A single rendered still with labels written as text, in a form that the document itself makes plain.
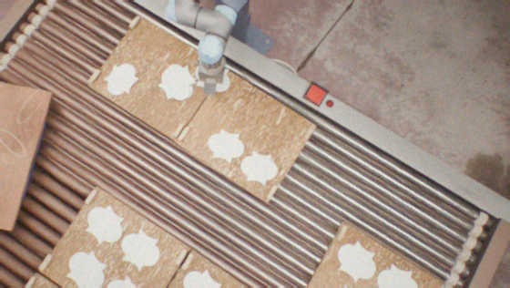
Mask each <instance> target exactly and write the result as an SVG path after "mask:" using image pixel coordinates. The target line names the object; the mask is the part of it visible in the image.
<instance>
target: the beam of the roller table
mask: <svg viewBox="0 0 510 288"><path fill-rule="evenodd" d="M128 1H129V2H130V3H132V4H134V5H136V6H138V7H139V8H141V9H143V11H145V12H147V13H148V14H150V15H153V16H155V17H157V18H158V19H160V20H161V21H162V22H164V23H166V24H167V25H169V26H171V27H173V28H175V29H176V30H178V31H179V32H181V33H183V34H184V35H186V36H188V37H190V38H192V39H193V40H195V41H197V42H198V43H199V41H200V40H201V39H202V38H203V37H204V35H205V33H206V32H203V31H198V30H196V29H193V28H190V27H187V26H182V25H178V24H177V23H174V22H172V21H169V20H167V18H166V16H165V12H166V7H167V4H168V1H169V0H128ZM222 57H225V59H227V60H228V61H229V62H231V63H232V64H234V65H235V66H236V67H241V68H242V69H244V70H246V71H247V72H249V73H251V74H252V75H253V76H255V77H256V78H258V79H259V80H261V81H263V82H264V83H266V84H268V85H269V86H271V87H274V88H276V89H277V90H279V91H280V92H281V93H283V94H285V95H286V96H288V97H290V98H292V99H293V100H294V101H296V102H298V103H299V104H301V105H303V106H305V107H307V108H309V109H311V110H312V111H313V112H315V113H316V114H318V115H320V116H321V117H323V118H326V119H327V120H329V121H330V122H331V123H332V124H334V125H337V126H339V127H340V128H342V129H344V130H346V131H348V132H349V133H350V134H352V135H353V136H354V137H356V138H357V139H360V140H361V141H363V142H365V143H367V144H369V145H370V146H372V147H374V148H375V149H378V150H379V151H380V152H382V153H383V154H385V155H386V156H387V157H389V158H391V159H393V160H395V161H398V162H400V163H401V164H403V165H404V167H406V168H408V169H410V170H412V171H414V172H415V173H417V174H419V176H421V177H423V178H424V179H428V180H429V181H431V182H432V183H434V184H435V185H436V186H438V187H440V188H441V189H443V190H445V191H447V192H449V193H450V194H452V195H453V196H455V197H457V198H458V199H460V200H462V201H464V202H466V203H467V204H468V205H470V206H471V207H473V208H475V209H476V210H478V211H482V212H484V213H486V214H487V216H488V217H490V218H492V219H494V218H503V219H504V220H506V221H508V222H510V200H508V199H506V198H505V197H503V196H501V194H497V193H495V192H494V191H492V190H490V189H488V188H486V186H485V185H483V184H482V183H480V182H478V181H476V180H474V179H472V178H469V177H468V176H467V175H465V174H463V173H462V172H461V171H459V170H457V169H455V168H453V166H451V165H449V164H448V163H446V162H444V161H442V160H439V159H438V158H436V157H435V156H434V155H432V154H430V153H429V152H427V151H425V150H423V149H421V148H420V147H419V146H417V145H415V144H414V143H411V142H410V141H408V140H406V139H404V138H403V137H401V136H400V135H398V134H396V133H395V132H393V131H391V130H389V129H388V128H386V127H385V126H384V125H381V124H379V123H377V122H376V121H374V120H372V119H370V118H368V117H367V116H366V115H364V114H362V113H361V112H360V111H358V110H357V109H355V108H352V107H350V106H348V105H347V104H345V103H343V102H342V101H340V100H339V99H337V98H335V97H333V96H332V95H331V94H329V93H328V95H327V96H326V98H325V99H324V100H323V102H322V104H321V105H320V106H319V107H317V106H313V105H312V103H310V102H308V101H307V100H305V99H303V98H302V97H303V95H304V94H305V92H306V90H307V89H308V87H310V85H311V83H310V82H309V81H307V80H305V79H304V78H302V77H299V76H298V75H296V74H294V73H293V72H292V71H290V70H289V69H288V68H284V67H282V66H280V65H279V64H277V63H275V62H274V61H273V60H271V59H270V58H268V57H266V56H264V55H263V54H261V53H260V52H258V51H256V50H255V49H252V48H251V47H249V46H246V45H245V44H243V43H241V42H240V41H239V40H237V39H236V38H235V37H233V36H229V41H228V43H227V45H226V48H225V49H224V52H223V55H222ZM327 100H331V101H332V102H333V106H332V107H328V106H326V101H327Z"/></svg>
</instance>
